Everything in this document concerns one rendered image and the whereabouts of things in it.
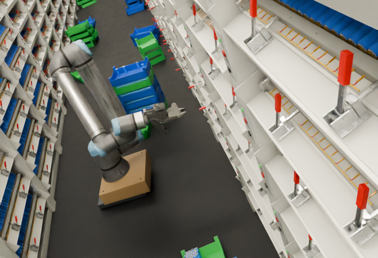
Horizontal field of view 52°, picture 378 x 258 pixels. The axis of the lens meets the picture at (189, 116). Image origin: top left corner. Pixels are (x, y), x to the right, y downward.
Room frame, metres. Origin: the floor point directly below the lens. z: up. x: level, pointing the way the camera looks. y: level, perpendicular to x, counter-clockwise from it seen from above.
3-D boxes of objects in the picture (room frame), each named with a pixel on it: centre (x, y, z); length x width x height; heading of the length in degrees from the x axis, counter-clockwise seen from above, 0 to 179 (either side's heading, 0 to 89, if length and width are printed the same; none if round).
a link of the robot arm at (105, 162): (2.08, 0.57, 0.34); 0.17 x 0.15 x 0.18; 104
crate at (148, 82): (2.86, 0.29, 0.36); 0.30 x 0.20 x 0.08; 77
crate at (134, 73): (2.86, 0.29, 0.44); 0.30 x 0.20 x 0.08; 77
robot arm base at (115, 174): (2.08, 0.58, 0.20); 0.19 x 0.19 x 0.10
